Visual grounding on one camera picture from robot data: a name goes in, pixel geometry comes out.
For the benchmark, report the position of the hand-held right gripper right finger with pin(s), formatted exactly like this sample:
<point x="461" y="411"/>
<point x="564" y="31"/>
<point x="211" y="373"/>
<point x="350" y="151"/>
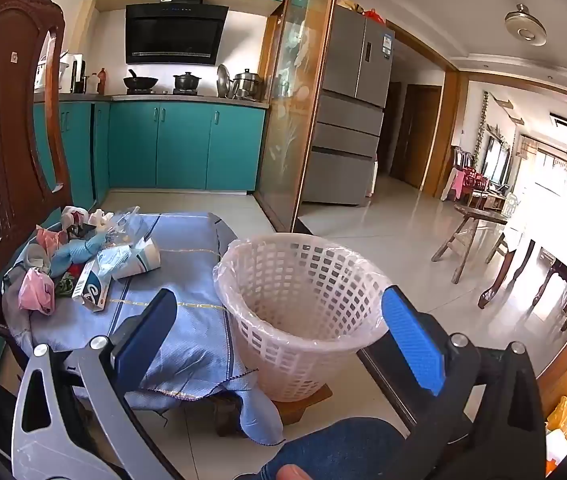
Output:
<point x="413" y="345"/>

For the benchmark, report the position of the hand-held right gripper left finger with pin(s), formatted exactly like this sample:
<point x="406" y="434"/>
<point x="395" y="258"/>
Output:
<point x="146" y="337"/>

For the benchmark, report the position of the blue white toothpaste box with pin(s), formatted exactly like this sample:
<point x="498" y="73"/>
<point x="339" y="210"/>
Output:
<point x="91" y="287"/>

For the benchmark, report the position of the dark green plastic bag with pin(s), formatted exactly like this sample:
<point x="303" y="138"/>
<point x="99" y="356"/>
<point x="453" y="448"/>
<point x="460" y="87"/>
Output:
<point x="66" y="285"/>

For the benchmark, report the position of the white lattice plastic basket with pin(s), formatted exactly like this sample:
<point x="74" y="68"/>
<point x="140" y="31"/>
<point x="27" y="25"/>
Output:
<point x="308" y="340"/>

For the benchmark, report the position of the blue wipe cloth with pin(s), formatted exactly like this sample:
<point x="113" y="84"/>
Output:
<point x="71" y="255"/>

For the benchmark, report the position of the clear plastic bag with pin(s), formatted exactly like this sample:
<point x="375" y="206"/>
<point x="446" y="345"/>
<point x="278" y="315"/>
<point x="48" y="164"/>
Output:
<point x="126" y="227"/>

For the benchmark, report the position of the salmon printed plastic bag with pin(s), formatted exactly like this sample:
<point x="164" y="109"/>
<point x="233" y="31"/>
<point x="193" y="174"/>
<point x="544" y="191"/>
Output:
<point x="47" y="242"/>

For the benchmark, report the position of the person's right hand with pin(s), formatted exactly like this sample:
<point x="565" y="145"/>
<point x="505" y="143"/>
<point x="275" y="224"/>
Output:
<point x="284" y="473"/>

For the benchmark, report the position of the blue striped cloth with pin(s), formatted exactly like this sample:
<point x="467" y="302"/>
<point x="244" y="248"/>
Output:
<point x="183" y="270"/>

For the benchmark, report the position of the wooden board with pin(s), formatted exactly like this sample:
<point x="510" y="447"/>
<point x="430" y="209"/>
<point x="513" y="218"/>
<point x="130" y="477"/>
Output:
<point x="303" y="402"/>

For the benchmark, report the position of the person's leg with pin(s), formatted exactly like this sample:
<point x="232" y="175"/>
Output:
<point x="338" y="452"/>

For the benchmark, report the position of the wooden stool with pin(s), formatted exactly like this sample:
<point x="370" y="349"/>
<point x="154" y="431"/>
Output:
<point x="478" y="220"/>

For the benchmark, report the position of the pink hanging cloth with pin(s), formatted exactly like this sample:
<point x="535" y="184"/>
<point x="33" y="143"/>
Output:
<point x="458" y="183"/>

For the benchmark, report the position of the dining table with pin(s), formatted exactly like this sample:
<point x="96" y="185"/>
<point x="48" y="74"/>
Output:
<point x="558" y="240"/>

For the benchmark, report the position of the teal base cabinets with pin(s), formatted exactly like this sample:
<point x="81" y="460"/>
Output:
<point x="183" y="145"/>

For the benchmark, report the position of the brown wooden door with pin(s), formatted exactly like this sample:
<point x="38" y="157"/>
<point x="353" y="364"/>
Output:
<point x="421" y="135"/>

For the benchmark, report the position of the green garland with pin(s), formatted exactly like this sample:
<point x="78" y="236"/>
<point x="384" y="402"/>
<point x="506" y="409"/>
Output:
<point x="481" y="130"/>

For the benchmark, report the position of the grey refrigerator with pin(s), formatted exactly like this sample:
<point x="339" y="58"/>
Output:
<point x="348" y="110"/>

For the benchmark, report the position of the gas stove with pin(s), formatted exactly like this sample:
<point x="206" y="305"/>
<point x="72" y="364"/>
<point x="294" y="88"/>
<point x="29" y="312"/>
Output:
<point x="163" y="92"/>

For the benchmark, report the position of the black wok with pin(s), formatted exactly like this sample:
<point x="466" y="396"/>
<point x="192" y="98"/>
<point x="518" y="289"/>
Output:
<point x="139" y="81"/>

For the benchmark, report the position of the brown bottle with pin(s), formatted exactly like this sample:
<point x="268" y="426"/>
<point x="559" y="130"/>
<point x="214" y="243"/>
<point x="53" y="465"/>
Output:
<point x="102" y="82"/>

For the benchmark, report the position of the white jug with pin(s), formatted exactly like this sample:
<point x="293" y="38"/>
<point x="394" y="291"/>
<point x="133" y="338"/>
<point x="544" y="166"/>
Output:
<point x="92" y="84"/>

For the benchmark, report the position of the black cooking pot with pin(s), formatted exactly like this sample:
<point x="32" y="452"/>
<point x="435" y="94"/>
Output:
<point x="187" y="81"/>

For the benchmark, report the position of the carved wooden chair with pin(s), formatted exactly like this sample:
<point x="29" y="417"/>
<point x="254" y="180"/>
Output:
<point x="13" y="110"/>

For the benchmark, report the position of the etched glass sliding door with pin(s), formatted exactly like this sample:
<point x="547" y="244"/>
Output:
<point x="293" y="110"/>

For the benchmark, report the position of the air conditioner vent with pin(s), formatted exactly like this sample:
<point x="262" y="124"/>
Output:
<point x="563" y="124"/>

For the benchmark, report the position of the steel pot lid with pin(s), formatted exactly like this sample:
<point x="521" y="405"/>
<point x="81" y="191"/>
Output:
<point x="223" y="80"/>

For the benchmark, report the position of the black kettle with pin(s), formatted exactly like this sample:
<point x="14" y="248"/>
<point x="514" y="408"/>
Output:
<point x="77" y="75"/>

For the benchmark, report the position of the steel stockpot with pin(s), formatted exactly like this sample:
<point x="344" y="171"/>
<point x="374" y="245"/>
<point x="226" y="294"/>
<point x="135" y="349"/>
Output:
<point x="247" y="85"/>

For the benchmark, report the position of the white dish rack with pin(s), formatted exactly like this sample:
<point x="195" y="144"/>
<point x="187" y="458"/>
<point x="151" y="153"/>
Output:
<point x="43" y="72"/>

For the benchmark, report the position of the black range hood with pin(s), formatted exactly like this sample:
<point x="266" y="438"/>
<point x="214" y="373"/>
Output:
<point x="173" y="35"/>

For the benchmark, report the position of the red plastic bag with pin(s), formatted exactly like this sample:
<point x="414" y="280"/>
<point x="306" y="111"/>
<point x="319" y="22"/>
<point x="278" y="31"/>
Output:
<point x="371" y="14"/>

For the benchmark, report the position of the round ceiling lamp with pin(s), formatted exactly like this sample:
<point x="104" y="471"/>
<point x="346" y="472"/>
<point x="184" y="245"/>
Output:
<point x="526" y="25"/>

